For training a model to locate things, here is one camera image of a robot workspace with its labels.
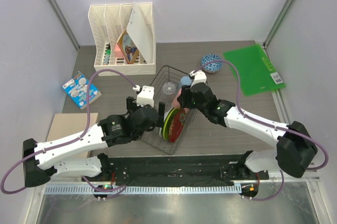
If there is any pink plastic cup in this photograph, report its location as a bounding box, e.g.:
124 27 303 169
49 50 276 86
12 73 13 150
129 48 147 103
172 89 182 109

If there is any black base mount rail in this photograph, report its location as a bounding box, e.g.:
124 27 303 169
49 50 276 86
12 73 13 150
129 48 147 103
88 154 269 187

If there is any purple cable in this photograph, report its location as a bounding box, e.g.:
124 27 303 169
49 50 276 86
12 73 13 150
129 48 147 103
0 69 140 200
189 59 330 200

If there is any light blue plastic cup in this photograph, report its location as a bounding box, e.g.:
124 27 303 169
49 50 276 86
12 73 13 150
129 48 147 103
178 76 193 89

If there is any black wire dish rack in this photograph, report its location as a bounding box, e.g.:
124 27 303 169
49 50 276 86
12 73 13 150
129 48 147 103
141 65 197 155

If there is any white file organizer rack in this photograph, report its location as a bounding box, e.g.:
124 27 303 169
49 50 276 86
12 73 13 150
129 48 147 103
88 3 156 76

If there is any white binder folder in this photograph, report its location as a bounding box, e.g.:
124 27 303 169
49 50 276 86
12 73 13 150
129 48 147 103
126 3 154 64

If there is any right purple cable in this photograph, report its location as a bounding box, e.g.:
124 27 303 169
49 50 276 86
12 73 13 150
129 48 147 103
189 59 330 200

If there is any blue patterned ceramic bowl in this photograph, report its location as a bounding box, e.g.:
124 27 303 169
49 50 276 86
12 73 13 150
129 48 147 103
201 54 223 73

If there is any beige wooden board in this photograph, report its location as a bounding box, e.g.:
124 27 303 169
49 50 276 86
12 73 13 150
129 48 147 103
46 113 87 142

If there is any red floral plate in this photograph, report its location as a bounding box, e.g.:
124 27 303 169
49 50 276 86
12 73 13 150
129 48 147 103
168 109 186 142

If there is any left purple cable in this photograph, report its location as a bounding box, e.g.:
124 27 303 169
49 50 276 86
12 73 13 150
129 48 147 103
0 69 140 200

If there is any white slotted cable duct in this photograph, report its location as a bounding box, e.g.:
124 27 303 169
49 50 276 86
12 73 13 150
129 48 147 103
44 183 242 195

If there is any blue children's book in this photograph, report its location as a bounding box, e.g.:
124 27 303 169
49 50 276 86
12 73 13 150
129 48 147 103
62 71 101 110

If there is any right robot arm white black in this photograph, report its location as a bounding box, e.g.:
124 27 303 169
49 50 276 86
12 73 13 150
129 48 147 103
177 83 318 179

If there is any green plate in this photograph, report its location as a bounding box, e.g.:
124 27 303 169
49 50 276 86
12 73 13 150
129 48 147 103
163 107 180 140

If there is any green plastic folder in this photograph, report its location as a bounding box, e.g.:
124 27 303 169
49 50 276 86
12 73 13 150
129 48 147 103
223 44 285 96

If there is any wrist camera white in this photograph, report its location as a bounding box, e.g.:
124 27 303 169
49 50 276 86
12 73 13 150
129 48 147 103
133 85 154 108
189 70 207 86

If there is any white plate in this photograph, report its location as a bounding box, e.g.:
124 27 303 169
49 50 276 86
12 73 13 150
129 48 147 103
159 109 172 137

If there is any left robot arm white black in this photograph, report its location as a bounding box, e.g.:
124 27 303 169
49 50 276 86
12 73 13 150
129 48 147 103
23 97 165 188

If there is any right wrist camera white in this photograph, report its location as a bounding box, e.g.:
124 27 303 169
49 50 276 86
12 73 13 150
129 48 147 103
189 70 207 86

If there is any clear plastic cup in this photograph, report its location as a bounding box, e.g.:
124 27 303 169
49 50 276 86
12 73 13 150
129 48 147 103
162 82 176 104

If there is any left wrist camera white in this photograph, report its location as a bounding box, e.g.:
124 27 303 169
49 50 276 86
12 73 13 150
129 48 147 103
133 85 154 108

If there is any pink block in organizer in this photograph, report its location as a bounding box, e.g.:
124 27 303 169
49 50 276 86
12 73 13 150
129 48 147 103
114 43 125 58

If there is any picture book in organizer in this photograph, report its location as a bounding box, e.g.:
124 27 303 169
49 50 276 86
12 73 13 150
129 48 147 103
116 30 140 64

